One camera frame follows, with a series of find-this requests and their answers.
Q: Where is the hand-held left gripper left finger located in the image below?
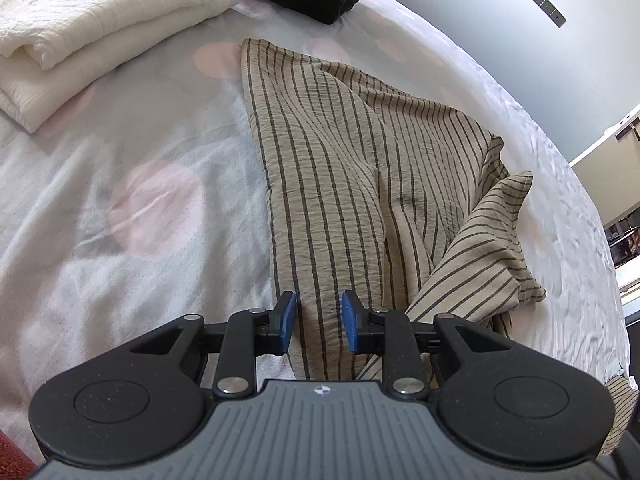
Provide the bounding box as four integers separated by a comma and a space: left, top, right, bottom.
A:
116, 290, 299, 400

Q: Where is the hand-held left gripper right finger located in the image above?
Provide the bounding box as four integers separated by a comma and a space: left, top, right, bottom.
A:
341, 289, 527, 400

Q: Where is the beige striped garment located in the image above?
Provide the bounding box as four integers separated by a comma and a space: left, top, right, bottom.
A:
241, 38, 640, 456

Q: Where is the white pink-dotted bed sheet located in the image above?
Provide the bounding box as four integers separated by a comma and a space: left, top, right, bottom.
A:
0, 0, 632, 466

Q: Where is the red cloth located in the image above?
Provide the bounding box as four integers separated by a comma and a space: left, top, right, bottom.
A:
0, 429, 37, 480

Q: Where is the folded white garment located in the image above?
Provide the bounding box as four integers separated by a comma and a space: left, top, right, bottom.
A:
0, 0, 244, 134

